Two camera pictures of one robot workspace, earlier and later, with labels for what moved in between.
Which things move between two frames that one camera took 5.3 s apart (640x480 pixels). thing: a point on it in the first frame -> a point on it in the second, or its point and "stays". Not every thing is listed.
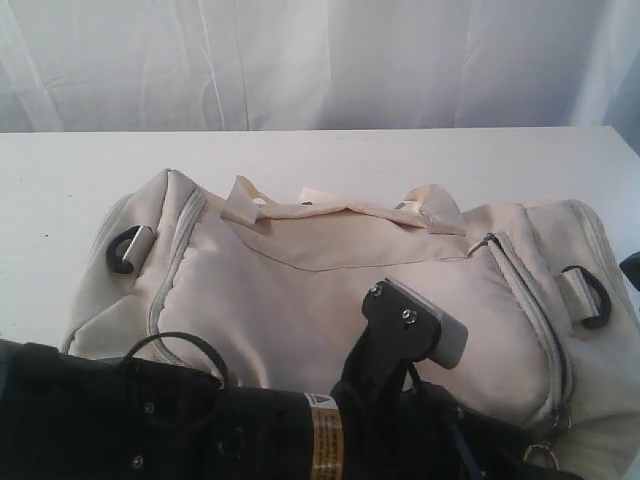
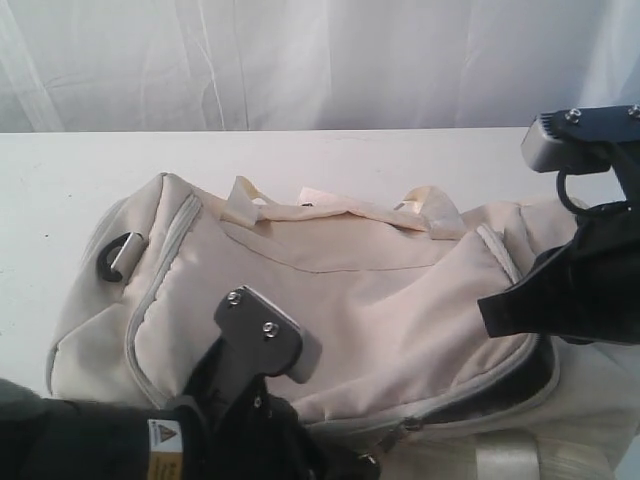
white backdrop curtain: (226, 65) stays
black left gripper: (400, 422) -> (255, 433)
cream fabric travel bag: (275, 295) stays
